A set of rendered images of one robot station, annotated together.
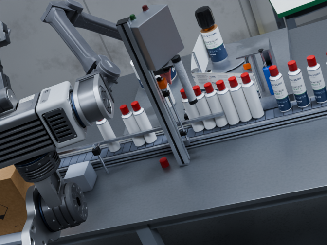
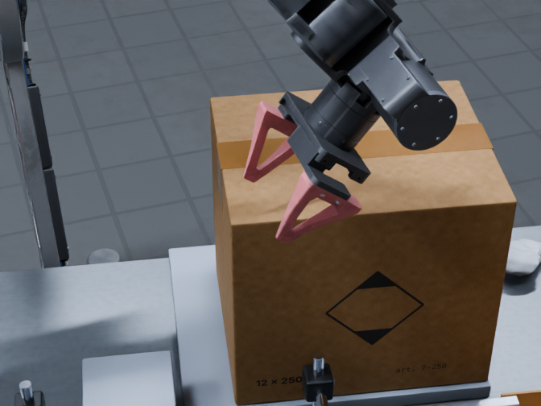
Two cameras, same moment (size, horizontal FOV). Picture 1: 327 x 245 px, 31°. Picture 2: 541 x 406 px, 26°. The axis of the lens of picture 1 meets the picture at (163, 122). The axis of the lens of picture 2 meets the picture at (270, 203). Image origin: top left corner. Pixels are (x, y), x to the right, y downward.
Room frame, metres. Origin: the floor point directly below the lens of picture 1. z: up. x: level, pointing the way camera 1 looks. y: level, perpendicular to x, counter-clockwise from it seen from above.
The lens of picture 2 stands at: (3.10, 0.15, 1.87)
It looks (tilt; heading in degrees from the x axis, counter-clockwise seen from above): 38 degrees down; 152
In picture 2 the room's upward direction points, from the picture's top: straight up
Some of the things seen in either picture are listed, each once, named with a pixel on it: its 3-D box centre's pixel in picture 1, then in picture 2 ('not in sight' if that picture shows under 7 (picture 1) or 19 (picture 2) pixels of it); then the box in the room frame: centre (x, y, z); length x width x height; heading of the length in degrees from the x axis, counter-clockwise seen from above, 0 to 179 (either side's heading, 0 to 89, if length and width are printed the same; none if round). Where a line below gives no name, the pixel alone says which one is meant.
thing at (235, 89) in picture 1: (239, 98); not in sight; (2.12, -0.32, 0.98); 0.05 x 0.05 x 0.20
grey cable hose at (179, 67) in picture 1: (184, 79); not in sight; (2.08, -0.14, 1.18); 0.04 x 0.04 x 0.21
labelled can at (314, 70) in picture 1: (316, 79); not in sight; (2.01, -0.62, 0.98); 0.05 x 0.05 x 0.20
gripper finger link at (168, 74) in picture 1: (164, 75); not in sight; (2.33, -0.09, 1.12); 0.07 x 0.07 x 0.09; 71
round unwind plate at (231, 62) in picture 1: (220, 60); not in sight; (2.74, -0.39, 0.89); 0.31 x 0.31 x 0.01
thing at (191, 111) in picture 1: (191, 110); not in sight; (2.20, -0.13, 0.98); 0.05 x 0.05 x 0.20
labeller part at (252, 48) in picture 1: (252, 47); not in sight; (2.18, -0.45, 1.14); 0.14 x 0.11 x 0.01; 70
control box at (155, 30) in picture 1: (153, 37); not in sight; (2.12, -0.10, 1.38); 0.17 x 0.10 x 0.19; 125
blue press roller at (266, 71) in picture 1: (271, 84); not in sight; (2.12, -0.47, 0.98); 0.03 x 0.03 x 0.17
